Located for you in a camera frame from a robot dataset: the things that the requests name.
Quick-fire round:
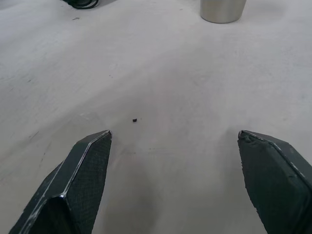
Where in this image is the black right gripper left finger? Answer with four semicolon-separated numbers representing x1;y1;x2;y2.
8;130;113;234

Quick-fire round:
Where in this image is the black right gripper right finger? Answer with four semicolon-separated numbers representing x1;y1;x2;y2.
237;130;312;234

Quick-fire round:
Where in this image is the silver metal cup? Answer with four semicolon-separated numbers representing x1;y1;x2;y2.
200;0;246;24

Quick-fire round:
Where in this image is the dark round object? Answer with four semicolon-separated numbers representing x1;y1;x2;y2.
60;0;100;10

